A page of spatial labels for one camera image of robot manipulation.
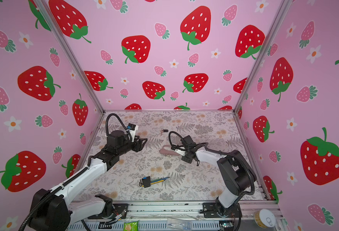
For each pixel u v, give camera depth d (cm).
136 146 72
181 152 84
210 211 74
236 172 47
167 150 98
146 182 84
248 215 73
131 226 69
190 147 73
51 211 40
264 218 67
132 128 70
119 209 74
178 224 69
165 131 108
